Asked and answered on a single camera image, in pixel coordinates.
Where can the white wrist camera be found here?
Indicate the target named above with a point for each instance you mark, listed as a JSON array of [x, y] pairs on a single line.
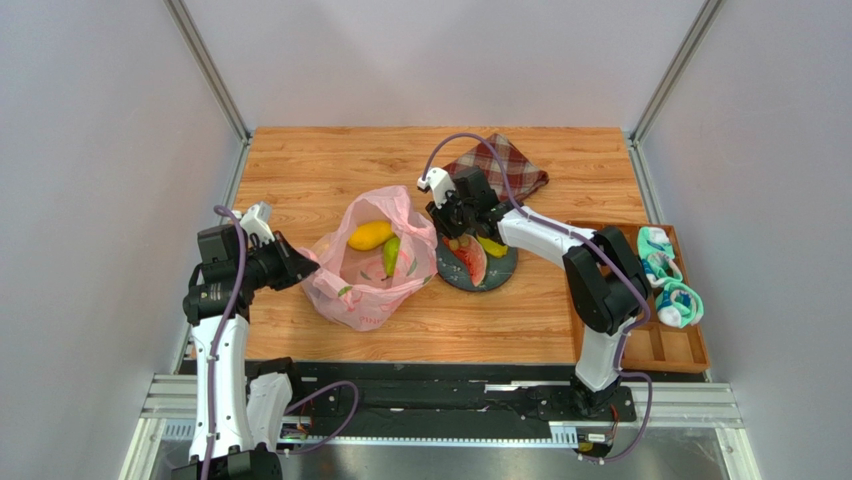
[[439, 183], [254, 222]]

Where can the lower green white sock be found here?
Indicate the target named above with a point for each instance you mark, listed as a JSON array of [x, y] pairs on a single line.
[[679, 306]]

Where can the green white sock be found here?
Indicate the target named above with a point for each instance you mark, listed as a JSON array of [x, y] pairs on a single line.
[[656, 252], [679, 306]]

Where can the yellow green fake mango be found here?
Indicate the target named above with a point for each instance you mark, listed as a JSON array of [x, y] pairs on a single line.
[[493, 248]]

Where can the upper green white sock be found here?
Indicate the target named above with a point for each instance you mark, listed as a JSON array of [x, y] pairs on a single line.
[[656, 252]]

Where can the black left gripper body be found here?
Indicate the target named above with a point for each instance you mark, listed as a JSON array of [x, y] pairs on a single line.
[[270, 265]]

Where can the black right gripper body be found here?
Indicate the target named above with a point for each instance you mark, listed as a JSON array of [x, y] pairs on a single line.
[[450, 222]]

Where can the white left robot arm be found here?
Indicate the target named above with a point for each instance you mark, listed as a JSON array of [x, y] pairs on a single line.
[[238, 413]]

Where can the green fake fruit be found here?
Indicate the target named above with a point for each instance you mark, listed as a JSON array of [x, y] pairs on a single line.
[[390, 255]]

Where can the pink plastic bag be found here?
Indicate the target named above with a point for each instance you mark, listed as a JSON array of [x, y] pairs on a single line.
[[352, 288]]

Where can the fake grape bunch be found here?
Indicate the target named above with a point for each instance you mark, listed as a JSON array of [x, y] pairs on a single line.
[[456, 244]]

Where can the red plaid cloth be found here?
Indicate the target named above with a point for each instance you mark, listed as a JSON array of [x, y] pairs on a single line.
[[510, 171]]

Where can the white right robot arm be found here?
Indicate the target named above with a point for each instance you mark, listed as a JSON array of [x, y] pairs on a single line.
[[605, 278]]

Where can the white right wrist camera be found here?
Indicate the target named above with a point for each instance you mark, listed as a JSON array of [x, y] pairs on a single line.
[[439, 183]]

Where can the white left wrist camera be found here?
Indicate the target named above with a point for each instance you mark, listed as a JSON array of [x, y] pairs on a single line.
[[254, 222]]

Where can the fake watermelon slice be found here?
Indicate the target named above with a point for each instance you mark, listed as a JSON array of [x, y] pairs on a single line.
[[474, 258]]

